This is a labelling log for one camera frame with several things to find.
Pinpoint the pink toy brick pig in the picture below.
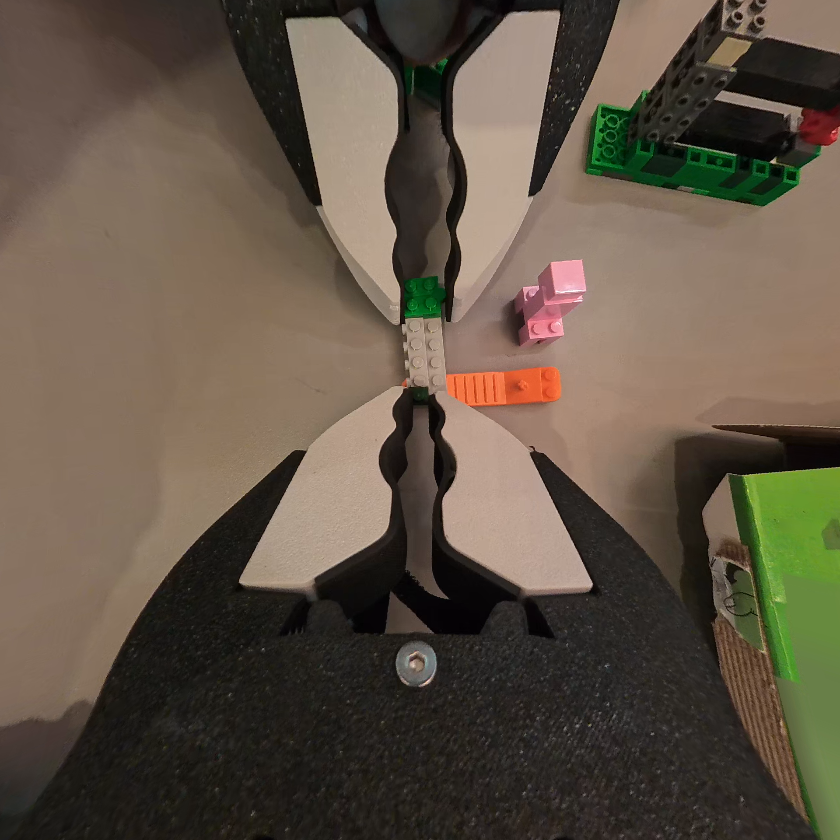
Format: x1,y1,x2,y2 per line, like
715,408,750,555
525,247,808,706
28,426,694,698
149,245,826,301
513,260,588,349

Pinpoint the orange brick separator tool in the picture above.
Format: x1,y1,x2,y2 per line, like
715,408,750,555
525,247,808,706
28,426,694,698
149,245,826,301
445,366,564,408

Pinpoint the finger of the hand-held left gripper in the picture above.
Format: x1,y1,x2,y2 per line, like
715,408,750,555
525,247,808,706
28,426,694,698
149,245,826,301
445,8,563,324
285,13,413,327

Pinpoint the green and black brick build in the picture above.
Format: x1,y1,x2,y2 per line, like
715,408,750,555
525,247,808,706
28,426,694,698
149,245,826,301
585,0,840,208

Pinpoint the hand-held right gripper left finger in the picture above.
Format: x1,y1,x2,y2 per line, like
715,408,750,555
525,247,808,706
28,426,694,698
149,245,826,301
238,386,409,621

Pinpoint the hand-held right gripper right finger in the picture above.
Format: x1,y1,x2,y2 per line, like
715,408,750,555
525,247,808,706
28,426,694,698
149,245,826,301
428,392,596,631

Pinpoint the grey desk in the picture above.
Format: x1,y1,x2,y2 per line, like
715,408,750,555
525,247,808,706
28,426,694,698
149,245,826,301
0,0,840,828

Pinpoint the green square toy brick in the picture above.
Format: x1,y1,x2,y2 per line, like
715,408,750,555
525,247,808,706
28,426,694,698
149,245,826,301
402,276,450,321

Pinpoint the green cardboard toy box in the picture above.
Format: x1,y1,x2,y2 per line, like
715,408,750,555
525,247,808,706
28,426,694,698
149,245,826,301
675,423,840,840

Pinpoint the grey toy brick plate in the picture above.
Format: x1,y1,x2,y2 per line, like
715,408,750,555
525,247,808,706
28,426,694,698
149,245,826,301
400,318,448,396

